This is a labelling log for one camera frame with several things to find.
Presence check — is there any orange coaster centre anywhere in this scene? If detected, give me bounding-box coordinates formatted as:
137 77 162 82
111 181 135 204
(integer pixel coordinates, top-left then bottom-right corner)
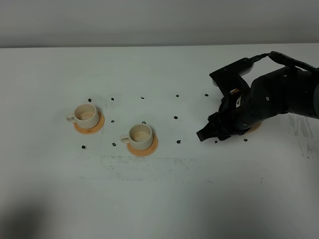
127 134 159 157

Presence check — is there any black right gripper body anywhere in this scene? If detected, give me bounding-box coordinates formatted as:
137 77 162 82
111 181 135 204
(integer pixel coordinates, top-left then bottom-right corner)
208 92 264 135

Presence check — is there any beige round teapot coaster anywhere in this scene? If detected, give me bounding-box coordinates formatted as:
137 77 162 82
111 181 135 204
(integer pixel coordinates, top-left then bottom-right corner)
247 122 262 133

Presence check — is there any white teacup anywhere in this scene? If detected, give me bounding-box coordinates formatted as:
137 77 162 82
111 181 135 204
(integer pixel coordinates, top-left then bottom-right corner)
120 123 154 151
66 104 100 129

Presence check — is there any brown clay teapot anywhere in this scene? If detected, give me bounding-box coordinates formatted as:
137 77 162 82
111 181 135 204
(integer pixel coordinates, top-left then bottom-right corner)
230 88 240 96

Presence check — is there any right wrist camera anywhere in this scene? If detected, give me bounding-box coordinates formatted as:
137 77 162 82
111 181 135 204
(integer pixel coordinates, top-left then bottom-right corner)
209 58 254 97

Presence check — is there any white teacup centre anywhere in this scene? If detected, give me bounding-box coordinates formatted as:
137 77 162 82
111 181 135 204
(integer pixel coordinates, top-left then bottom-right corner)
120 123 154 151

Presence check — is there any white teacup far left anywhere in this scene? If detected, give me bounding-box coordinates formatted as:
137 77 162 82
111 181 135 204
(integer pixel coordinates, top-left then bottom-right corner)
66 104 100 129

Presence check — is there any orange coaster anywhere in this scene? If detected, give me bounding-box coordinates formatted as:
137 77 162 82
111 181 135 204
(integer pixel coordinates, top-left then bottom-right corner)
127 134 159 157
73 112 105 134

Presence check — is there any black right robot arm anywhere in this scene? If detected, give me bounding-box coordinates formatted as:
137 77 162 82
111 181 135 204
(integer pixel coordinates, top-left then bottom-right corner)
197 67 319 141

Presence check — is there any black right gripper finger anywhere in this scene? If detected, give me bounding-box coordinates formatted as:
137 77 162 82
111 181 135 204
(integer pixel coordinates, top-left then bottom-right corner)
196 120 224 142
216 131 232 140

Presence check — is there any orange coaster far left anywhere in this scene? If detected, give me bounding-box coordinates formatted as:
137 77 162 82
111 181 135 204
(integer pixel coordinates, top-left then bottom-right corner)
73 112 105 134

